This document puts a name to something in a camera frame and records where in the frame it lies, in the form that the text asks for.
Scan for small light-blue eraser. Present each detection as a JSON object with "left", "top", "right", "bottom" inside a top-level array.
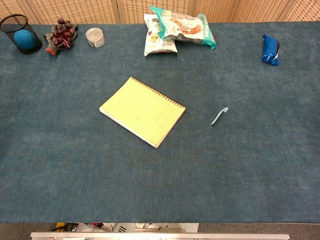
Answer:
[{"left": 210, "top": 107, "right": 229, "bottom": 126}]

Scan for yellow spiral notebook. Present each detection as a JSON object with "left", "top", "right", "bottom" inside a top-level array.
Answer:
[{"left": 98, "top": 76, "right": 187, "bottom": 149}]

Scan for white snack bag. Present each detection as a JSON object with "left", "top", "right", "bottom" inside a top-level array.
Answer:
[{"left": 143, "top": 13, "right": 178, "bottom": 58}]

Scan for teal snack bag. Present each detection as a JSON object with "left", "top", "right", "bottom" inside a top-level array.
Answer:
[{"left": 149, "top": 5, "right": 217, "bottom": 50}]

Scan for blue snack packet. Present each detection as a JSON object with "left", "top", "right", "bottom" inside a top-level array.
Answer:
[{"left": 261, "top": 34, "right": 280, "bottom": 67}]

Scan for blue felt table cloth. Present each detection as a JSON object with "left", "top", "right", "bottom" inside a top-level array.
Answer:
[{"left": 0, "top": 21, "right": 320, "bottom": 224}]

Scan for clear round plastic jar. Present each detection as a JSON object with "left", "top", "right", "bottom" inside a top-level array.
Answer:
[{"left": 85, "top": 27, "right": 106, "bottom": 48}]

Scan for dark red artificial grapes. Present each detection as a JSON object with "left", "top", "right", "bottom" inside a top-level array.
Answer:
[{"left": 51, "top": 17, "right": 76, "bottom": 50}]

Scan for woven wicker folding screen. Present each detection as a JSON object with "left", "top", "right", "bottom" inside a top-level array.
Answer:
[{"left": 0, "top": 0, "right": 320, "bottom": 25}]

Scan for black mesh pen holder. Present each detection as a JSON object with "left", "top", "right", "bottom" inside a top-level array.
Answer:
[{"left": 0, "top": 13, "right": 43, "bottom": 55}]

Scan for yellow black tool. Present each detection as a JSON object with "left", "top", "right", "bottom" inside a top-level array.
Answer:
[{"left": 51, "top": 222, "right": 76, "bottom": 232}]

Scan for blue textured ball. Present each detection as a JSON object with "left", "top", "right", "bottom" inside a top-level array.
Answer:
[{"left": 13, "top": 29, "right": 37, "bottom": 50}]

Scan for aluminium profile rail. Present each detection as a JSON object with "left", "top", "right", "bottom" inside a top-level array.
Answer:
[{"left": 30, "top": 231, "right": 291, "bottom": 240}]

